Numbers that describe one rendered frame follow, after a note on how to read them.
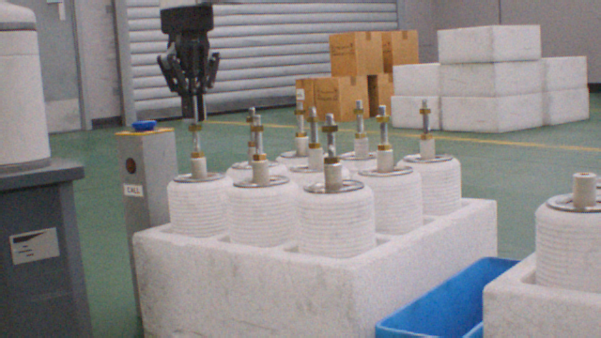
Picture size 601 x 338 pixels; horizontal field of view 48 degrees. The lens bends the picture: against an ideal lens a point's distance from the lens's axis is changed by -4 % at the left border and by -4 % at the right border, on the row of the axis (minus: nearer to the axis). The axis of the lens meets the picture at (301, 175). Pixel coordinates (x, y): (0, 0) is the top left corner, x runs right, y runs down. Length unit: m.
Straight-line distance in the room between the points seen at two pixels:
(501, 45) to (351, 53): 1.48
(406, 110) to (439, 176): 3.09
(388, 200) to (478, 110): 2.80
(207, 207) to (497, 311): 0.45
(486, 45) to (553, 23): 3.45
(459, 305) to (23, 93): 0.62
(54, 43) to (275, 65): 2.09
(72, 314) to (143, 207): 0.28
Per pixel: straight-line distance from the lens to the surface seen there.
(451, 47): 3.80
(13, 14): 0.91
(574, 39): 6.91
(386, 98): 4.97
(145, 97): 6.18
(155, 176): 1.14
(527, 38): 3.82
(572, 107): 4.12
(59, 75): 6.02
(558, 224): 0.68
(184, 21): 0.97
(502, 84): 3.67
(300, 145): 1.17
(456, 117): 3.80
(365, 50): 4.86
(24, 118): 0.90
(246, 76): 6.60
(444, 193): 1.02
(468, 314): 0.98
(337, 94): 4.74
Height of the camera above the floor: 0.40
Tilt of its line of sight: 9 degrees down
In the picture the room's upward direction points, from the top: 4 degrees counter-clockwise
